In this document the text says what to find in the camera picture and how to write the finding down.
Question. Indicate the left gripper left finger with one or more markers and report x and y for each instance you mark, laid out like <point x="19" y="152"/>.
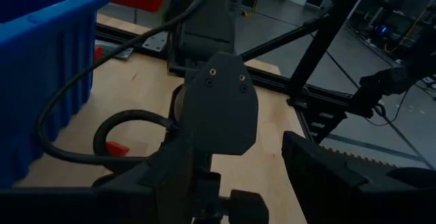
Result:
<point x="68" y="207"/>

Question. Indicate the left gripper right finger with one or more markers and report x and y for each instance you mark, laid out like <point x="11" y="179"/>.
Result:
<point x="340" y="196"/>

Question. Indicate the blue plastic bin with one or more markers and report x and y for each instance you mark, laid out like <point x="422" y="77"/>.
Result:
<point x="41" y="64"/>

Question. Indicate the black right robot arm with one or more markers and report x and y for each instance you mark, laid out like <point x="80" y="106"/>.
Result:
<point x="207" y="19"/>

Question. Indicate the red cube block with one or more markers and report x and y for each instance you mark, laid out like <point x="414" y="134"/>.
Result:
<point x="117" y="149"/>

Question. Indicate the black background equipment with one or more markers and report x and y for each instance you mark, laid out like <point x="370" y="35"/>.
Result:
<point x="385" y="84"/>

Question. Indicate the dark grey slotted rail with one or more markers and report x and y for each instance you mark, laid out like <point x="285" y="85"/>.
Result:
<point x="116" y="48"/>

